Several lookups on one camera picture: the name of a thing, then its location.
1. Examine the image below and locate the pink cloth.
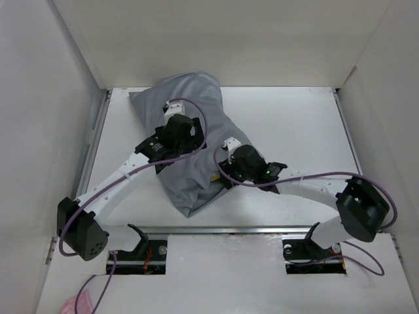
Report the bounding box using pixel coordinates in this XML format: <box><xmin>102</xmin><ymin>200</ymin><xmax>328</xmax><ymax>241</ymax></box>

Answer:
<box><xmin>60</xmin><ymin>290</ymin><xmax>94</xmax><ymax>314</ymax></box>

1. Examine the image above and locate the cream yellow pillow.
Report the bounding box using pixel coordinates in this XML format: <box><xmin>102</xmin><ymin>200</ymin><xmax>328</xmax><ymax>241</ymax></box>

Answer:
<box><xmin>211</xmin><ymin>174</ymin><xmax>220</xmax><ymax>182</ymax></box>

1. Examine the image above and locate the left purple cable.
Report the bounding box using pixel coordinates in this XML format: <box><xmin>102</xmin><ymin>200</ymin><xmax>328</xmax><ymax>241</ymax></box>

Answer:
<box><xmin>57</xmin><ymin>97</ymin><xmax>209</xmax><ymax>314</ymax></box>

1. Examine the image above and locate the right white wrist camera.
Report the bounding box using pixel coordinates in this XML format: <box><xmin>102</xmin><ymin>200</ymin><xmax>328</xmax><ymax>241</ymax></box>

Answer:
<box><xmin>221</xmin><ymin>137</ymin><xmax>242</xmax><ymax>154</ymax></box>

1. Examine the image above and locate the grey pillowcase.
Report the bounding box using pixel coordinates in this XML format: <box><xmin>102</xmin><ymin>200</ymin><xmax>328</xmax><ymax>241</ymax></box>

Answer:
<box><xmin>129</xmin><ymin>72</ymin><xmax>250</xmax><ymax>218</ymax></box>

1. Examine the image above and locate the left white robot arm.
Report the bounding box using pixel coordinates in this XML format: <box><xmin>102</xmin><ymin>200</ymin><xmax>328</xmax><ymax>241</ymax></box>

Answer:
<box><xmin>56</xmin><ymin>114</ymin><xmax>208</xmax><ymax>261</ymax></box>

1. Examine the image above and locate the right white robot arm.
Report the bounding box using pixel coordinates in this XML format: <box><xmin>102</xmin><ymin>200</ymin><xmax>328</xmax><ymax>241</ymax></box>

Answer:
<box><xmin>213</xmin><ymin>138</ymin><xmax>397</xmax><ymax>258</ymax></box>

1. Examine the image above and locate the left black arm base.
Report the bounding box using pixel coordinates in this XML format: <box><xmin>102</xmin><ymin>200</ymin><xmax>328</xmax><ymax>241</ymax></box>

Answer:
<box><xmin>105</xmin><ymin>224</ymin><xmax>168</xmax><ymax>275</ymax></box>

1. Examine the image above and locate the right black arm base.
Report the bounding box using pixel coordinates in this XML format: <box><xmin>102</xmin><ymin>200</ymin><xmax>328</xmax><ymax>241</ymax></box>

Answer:
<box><xmin>282</xmin><ymin>222</ymin><xmax>346</xmax><ymax>275</ymax></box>

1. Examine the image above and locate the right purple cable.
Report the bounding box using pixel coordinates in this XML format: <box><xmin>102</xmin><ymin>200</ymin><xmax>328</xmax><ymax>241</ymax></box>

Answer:
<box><xmin>213</xmin><ymin>143</ymin><xmax>397</xmax><ymax>276</ymax></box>

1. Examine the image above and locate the purple cable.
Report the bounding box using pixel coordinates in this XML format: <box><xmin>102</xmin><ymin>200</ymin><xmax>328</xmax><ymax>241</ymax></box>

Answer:
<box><xmin>213</xmin><ymin>143</ymin><xmax>397</xmax><ymax>276</ymax></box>
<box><xmin>57</xmin><ymin>97</ymin><xmax>209</xmax><ymax>314</ymax></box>

